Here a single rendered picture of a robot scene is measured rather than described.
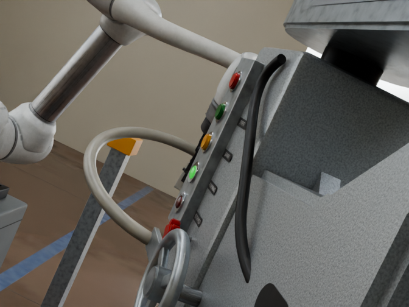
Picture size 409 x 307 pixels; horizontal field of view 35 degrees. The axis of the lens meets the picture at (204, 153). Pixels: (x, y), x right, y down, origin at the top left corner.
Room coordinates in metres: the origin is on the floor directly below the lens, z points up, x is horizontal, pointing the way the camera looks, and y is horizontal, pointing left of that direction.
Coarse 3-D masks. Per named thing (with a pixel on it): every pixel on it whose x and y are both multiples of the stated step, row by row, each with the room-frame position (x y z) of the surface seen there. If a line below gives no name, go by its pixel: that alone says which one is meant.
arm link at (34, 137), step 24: (144, 0) 2.04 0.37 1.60; (120, 24) 2.05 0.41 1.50; (96, 48) 2.09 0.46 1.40; (72, 72) 2.11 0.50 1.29; (96, 72) 2.14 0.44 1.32; (48, 96) 2.13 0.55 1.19; (72, 96) 2.15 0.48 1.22; (24, 120) 2.13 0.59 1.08; (48, 120) 2.16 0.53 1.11; (24, 144) 2.13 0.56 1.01; (48, 144) 2.21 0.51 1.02
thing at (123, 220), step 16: (128, 128) 1.70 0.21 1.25; (144, 128) 1.74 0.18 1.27; (96, 144) 1.55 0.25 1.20; (176, 144) 1.78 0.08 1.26; (192, 144) 1.79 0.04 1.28; (96, 176) 1.44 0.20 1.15; (96, 192) 1.41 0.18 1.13; (112, 208) 1.38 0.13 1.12; (128, 224) 1.36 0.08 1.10; (144, 240) 1.36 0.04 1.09
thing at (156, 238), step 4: (156, 228) 1.36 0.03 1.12; (152, 232) 1.37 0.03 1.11; (156, 232) 1.34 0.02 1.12; (152, 236) 1.35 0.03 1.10; (156, 236) 1.32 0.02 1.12; (160, 236) 1.32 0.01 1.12; (152, 240) 1.34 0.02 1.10; (156, 240) 1.30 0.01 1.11; (160, 240) 1.29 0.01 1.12; (148, 244) 1.35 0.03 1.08; (152, 244) 1.32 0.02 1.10; (156, 244) 1.29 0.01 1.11; (148, 248) 1.34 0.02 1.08; (152, 248) 1.31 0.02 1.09; (148, 252) 1.32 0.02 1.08; (152, 252) 1.29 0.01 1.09; (148, 256) 1.31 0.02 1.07
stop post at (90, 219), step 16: (112, 144) 2.90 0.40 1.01; (128, 144) 2.89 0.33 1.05; (112, 160) 2.92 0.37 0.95; (112, 176) 2.91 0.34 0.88; (112, 192) 2.96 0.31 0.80; (96, 208) 2.91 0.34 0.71; (80, 224) 2.92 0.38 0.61; (96, 224) 2.93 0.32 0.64; (80, 240) 2.91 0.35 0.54; (64, 256) 2.92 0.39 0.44; (80, 256) 2.91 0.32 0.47; (64, 272) 2.92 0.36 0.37; (48, 288) 2.92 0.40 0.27; (64, 288) 2.91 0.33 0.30; (48, 304) 2.92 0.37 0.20
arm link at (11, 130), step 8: (0, 104) 2.03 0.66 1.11; (0, 112) 2.02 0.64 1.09; (8, 112) 2.08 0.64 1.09; (0, 120) 2.01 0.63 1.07; (8, 120) 2.08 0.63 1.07; (0, 128) 2.02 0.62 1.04; (8, 128) 2.06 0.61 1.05; (0, 136) 2.03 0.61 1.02; (8, 136) 2.06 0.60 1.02; (0, 144) 2.04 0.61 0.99; (8, 144) 2.07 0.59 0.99; (0, 152) 2.06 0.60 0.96; (8, 152) 2.09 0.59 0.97
